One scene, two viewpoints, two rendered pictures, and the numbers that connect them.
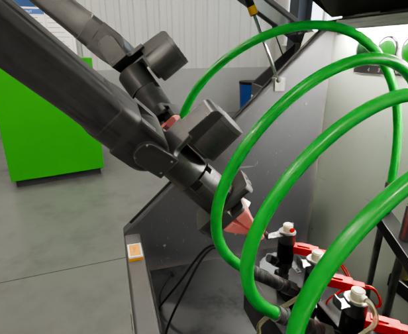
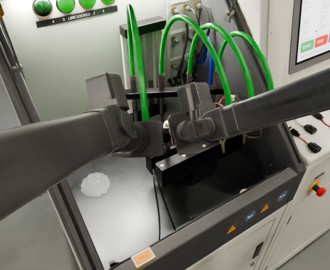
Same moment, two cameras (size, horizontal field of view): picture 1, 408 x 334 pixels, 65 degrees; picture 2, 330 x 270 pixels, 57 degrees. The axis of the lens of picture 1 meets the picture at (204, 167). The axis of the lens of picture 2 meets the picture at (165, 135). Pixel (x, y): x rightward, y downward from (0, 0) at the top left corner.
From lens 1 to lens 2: 0.87 m
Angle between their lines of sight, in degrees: 88
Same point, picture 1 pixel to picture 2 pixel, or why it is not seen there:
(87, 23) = (107, 122)
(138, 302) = (195, 231)
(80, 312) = not seen: outside the picture
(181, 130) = (208, 106)
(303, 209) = not seen: hidden behind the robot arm
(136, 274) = (167, 246)
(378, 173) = not seen: hidden behind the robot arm
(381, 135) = (84, 59)
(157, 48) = (118, 91)
